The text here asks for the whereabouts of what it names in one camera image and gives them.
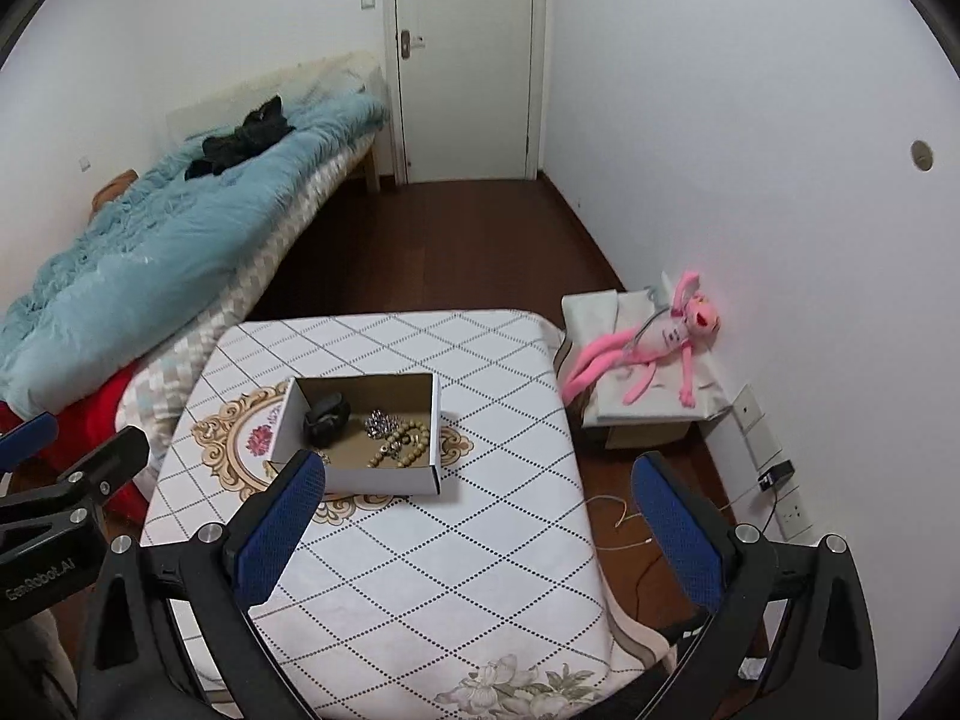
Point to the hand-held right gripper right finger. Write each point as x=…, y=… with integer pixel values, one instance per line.
x=675, y=532

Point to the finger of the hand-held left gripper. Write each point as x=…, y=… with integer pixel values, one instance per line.
x=26, y=436
x=112, y=457

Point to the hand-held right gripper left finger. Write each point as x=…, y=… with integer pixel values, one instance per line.
x=277, y=532

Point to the white cardboard box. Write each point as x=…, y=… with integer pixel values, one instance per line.
x=375, y=478

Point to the black smart band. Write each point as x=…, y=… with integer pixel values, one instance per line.
x=326, y=424

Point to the person's left forearm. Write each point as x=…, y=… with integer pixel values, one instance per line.
x=34, y=664

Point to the red blanket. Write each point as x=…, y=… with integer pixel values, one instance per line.
x=94, y=409

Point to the brown cardboard box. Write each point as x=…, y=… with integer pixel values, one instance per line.
x=645, y=433

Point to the black charger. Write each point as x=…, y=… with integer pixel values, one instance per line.
x=775, y=476

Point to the white diamond-patterned tablecloth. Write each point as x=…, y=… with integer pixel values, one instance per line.
x=450, y=577

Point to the pink plush toy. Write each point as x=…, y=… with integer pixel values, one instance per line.
x=660, y=337

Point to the light blue quilt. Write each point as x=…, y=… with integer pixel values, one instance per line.
x=150, y=255

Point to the brown pillow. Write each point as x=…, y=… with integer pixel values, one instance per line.
x=112, y=191

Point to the black clothing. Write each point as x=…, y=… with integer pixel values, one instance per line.
x=240, y=139

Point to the white door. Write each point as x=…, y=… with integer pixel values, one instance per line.
x=465, y=52

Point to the white wall socket plate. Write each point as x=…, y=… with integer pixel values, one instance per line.
x=750, y=416
x=793, y=514

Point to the wooden bed frame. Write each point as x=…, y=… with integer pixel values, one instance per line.
x=373, y=165

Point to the round wall hole cover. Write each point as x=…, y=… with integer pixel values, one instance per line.
x=922, y=155

